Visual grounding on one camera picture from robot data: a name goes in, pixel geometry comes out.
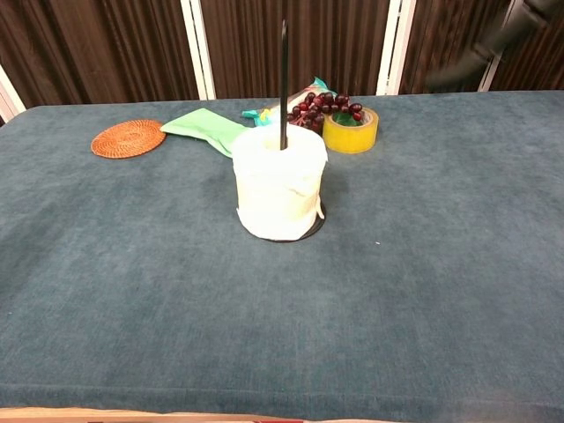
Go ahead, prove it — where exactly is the round woven rattan coaster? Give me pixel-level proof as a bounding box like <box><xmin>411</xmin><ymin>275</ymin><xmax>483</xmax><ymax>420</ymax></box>
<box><xmin>91</xmin><ymin>119</ymin><xmax>167</xmax><ymax>160</ymax></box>

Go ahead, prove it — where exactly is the dark red grape bunch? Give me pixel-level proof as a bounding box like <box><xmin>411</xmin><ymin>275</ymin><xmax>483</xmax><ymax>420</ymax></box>
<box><xmin>286</xmin><ymin>91</ymin><xmax>365</xmax><ymax>133</ymax></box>

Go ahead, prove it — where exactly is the blue felt table cloth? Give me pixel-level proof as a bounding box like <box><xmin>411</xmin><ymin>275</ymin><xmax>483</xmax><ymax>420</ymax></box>
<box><xmin>0</xmin><ymin>90</ymin><xmax>564</xmax><ymax>422</ymax></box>

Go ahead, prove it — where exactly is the yellow packing tape roll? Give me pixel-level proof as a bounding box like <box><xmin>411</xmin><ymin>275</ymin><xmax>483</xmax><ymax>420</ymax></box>
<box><xmin>322</xmin><ymin>107</ymin><xmax>380</xmax><ymax>154</ymax></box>

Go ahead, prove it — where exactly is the white toilet paper roll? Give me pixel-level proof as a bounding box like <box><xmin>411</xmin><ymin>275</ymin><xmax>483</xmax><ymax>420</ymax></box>
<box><xmin>232</xmin><ymin>125</ymin><xmax>330</xmax><ymax>241</ymax></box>

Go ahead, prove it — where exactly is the white partition frame post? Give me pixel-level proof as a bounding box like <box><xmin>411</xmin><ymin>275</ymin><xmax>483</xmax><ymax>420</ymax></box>
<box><xmin>376</xmin><ymin>0</ymin><xmax>418</xmax><ymax>96</ymax></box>
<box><xmin>0</xmin><ymin>64</ymin><xmax>26</xmax><ymax>125</ymax></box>
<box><xmin>180</xmin><ymin>0</ymin><xmax>217</xmax><ymax>100</ymax></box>
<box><xmin>478</xmin><ymin>0</ymin><xmax>519</xmax><ymax>93</ymax></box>

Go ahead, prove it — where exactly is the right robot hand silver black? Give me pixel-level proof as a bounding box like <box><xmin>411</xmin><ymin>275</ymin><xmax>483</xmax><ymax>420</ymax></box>
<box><xmin>425</xmin><ymin>0</ymin><xmax>564</xmax><ymax>89</ymax></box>

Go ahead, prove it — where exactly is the teal clear snack bag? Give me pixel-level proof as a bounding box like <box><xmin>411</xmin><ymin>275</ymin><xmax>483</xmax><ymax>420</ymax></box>
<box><xmin>241</xmin><ymin>77</ymin><xmax>338</xmax><ymax>129</ymax></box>

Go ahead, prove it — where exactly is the green rubber glove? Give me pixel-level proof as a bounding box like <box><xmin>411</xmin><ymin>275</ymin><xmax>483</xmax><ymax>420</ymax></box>
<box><xmin>160</xmin><ymin>108</ymin><xmax>250</xmax><ymax>159</ymax></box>

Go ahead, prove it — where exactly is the black wire stand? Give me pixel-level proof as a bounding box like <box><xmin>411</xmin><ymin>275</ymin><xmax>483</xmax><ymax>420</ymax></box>
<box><xmin>246</xmin><ymin>19</ymin><xmax>327</xmax><ymax>243</ymax></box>

